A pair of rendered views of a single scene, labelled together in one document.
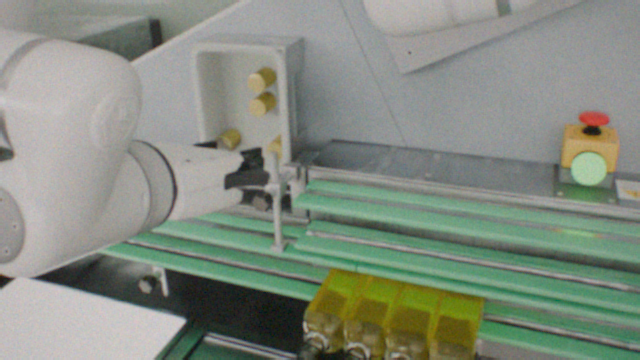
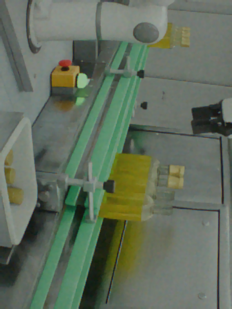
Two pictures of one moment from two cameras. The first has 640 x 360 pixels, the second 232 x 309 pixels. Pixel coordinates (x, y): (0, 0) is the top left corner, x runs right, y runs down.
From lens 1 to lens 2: 1.30 m
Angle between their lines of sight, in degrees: 87
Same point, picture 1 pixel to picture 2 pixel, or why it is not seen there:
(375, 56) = (12, 94)
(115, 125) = not seen: outside the picture
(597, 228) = (105, 95)
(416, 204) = (89, 138)
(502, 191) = (85, 108)
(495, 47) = not seen: hidden behind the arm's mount
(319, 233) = (81, 198)
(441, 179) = (72, 124)
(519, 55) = not seen: hidden behind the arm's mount
